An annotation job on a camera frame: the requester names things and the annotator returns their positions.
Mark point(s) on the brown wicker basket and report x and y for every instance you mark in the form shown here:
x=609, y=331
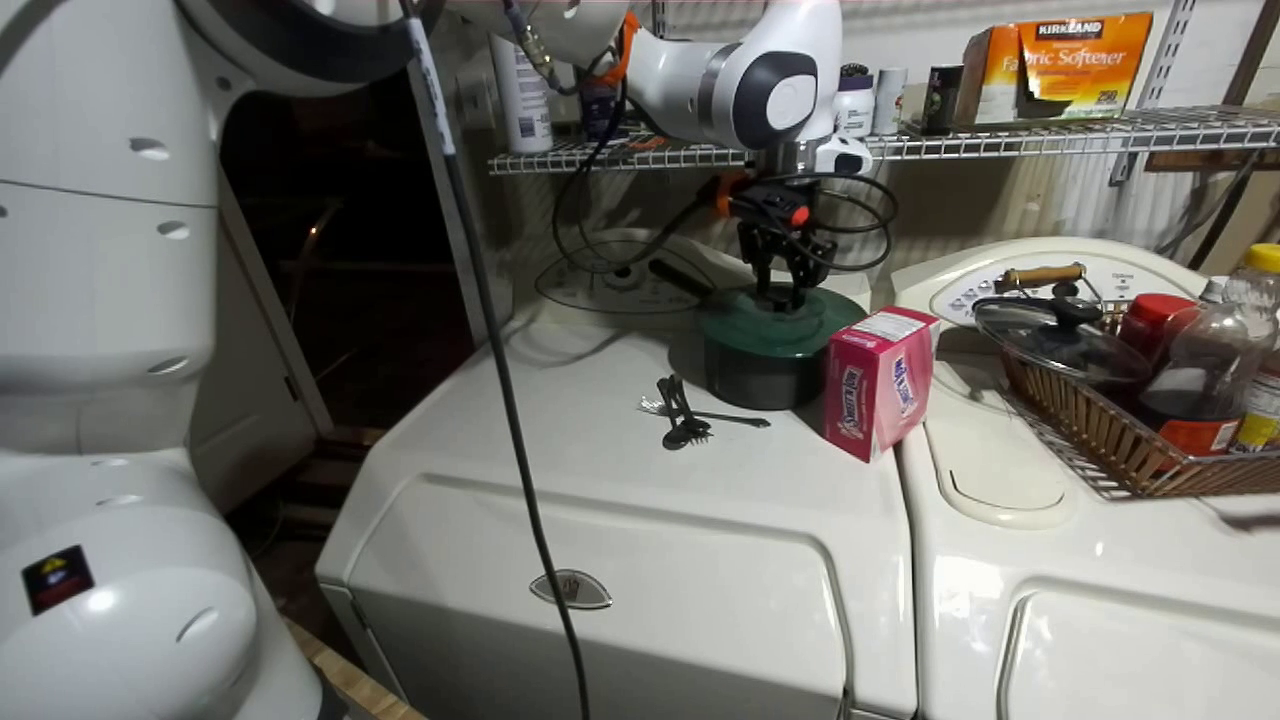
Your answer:
x=1121, y=447

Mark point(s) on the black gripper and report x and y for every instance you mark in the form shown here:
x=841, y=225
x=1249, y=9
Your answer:
x=776, y=210

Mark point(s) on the yellow fabric softener box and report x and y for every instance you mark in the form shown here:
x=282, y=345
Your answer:
x=1084, y=67

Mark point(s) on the black metal clip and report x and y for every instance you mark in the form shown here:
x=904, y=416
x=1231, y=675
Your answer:
x=686, y=427

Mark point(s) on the clear bottle with yellow cap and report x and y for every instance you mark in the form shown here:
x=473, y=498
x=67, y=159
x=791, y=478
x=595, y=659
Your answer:
x=1255, y=345

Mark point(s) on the dark green pot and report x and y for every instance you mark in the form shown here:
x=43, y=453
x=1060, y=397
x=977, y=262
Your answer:
x=767, y=382

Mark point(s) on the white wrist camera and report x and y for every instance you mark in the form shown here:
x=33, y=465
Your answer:
x=837, y=159

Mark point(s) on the brown orange cardboard box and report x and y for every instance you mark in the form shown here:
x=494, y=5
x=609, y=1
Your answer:
x=989, y=79

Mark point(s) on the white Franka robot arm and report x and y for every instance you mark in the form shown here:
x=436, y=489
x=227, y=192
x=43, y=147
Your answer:
x=104, y=333

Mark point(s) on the white washing machine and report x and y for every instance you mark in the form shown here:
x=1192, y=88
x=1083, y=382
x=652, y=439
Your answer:
x=692, y=561
x=1094, y=602

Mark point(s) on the pink cardboard box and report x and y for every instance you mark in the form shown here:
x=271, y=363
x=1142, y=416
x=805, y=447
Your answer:
x=873, y=385

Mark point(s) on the white jar with dark lid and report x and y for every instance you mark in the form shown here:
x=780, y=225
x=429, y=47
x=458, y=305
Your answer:
x=854, y=101

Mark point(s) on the tall white bottle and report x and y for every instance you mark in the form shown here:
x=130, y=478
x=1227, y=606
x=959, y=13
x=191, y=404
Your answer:
x=520, y=101

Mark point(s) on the small dark bottle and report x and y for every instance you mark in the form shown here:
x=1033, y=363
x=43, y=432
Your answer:
x=947, y=97

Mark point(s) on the green embossed pot lid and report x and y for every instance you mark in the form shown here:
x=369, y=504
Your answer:
x=780, y=327

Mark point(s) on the red capped bottle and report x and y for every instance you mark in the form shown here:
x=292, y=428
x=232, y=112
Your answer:
x=1181, y=367

